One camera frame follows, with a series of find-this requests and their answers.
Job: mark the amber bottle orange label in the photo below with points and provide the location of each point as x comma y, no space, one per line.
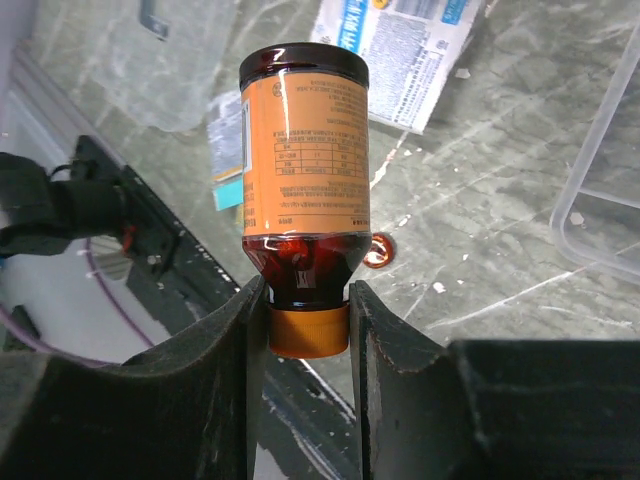
306,188

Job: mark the white gauze packet blue print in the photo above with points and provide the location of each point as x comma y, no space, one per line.
410,47

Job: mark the clear plastic storage box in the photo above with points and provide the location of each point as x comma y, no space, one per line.
595,222

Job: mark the clear plastic box lid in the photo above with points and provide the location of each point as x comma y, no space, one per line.
157,60

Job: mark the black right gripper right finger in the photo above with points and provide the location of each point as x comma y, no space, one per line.
489,409

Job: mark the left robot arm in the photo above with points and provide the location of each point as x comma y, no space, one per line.
42,216

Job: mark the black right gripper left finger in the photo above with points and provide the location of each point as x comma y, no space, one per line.
187,408

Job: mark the teal bandage packet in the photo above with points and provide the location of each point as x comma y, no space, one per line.
228,194

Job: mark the aluminium frame rail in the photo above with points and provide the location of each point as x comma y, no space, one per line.
39,121

